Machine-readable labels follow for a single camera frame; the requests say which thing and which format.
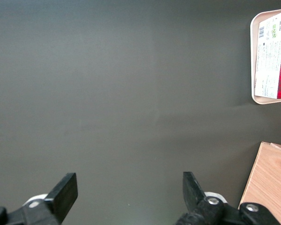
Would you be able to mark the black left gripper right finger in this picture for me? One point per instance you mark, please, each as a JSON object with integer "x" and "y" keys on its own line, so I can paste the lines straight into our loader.
{"x": 194, "y": 197}

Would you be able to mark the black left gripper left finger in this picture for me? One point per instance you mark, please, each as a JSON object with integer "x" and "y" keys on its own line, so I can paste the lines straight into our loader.
{"x": 63, "y": 194}

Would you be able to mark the cream plastic tray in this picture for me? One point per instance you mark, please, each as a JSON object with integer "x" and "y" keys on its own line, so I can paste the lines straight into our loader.
{"x": 253, "y": 58}

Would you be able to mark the wooden drawer cabinet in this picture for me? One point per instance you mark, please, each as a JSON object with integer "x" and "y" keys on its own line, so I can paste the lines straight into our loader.
{"x": 267, "y": 182}

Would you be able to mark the red tartan cookie box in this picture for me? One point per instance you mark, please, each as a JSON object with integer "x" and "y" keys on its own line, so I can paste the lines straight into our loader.
{"x": 269, "y": 58}

